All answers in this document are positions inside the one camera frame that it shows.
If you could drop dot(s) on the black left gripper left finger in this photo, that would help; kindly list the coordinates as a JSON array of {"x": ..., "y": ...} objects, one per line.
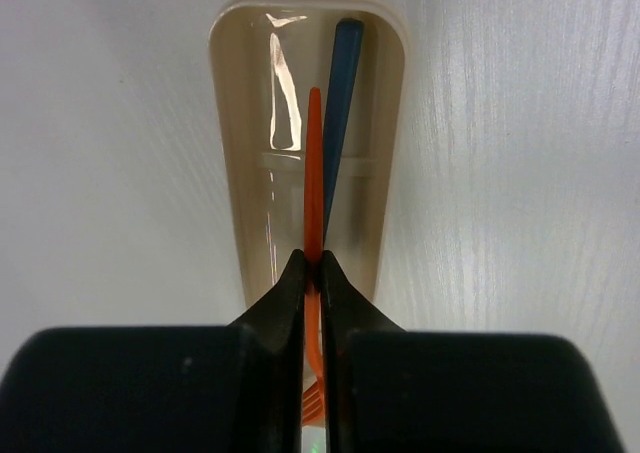
[{"x": 229, "y": 388}]

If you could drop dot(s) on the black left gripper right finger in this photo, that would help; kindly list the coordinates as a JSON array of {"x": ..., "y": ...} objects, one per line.
[{"x": 392, "y": 390}]

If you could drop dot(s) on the orange plastic fork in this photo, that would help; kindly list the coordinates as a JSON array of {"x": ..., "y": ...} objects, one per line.
[{"x": 313, "y": 398}]

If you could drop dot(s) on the dark blue chopstick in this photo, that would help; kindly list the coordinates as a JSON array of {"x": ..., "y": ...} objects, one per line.
[{"x": 344, "y": 64}]

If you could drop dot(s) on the beige utensil case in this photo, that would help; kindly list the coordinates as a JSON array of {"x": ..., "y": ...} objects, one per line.
[{"x": 266, "y": 56}]

